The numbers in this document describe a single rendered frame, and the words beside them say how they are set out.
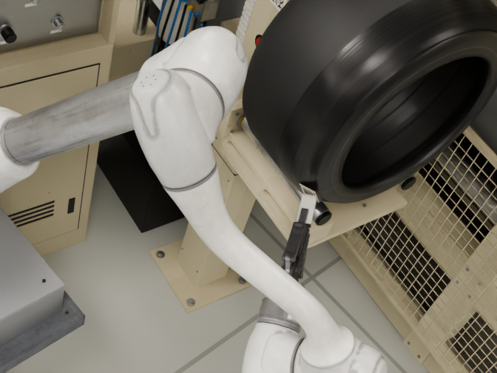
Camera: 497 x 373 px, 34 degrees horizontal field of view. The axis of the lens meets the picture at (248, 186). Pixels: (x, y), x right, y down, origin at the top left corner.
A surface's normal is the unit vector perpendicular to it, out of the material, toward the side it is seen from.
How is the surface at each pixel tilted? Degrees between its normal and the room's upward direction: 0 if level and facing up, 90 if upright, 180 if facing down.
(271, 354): 40
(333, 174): 93
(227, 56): 25
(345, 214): 0
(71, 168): 90
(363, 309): 0
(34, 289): 5
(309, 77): 64
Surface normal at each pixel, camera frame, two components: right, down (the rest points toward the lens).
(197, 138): 0.75, 0.13
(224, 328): 0.23, -0.62
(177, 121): 0.39, 0.24
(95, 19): 0.53, 0.73
